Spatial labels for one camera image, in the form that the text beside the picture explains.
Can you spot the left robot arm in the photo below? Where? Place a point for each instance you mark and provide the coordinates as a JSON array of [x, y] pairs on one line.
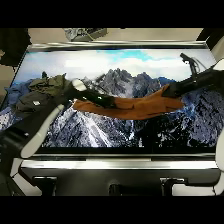
[[40, 133]]

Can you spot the brown garment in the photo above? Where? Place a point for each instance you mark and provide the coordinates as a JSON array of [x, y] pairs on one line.
[[140, 106]]

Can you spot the grey garment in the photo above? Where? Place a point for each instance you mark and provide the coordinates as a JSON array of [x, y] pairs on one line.
[[33, 101]]

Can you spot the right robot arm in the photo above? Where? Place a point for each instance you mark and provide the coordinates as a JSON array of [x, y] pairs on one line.
[[200, 80]]

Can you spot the olive green garment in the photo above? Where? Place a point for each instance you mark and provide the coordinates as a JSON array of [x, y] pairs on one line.
[[50, 85]]

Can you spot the blue garment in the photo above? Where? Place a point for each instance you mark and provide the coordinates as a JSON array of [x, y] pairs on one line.
[[15, 91]]

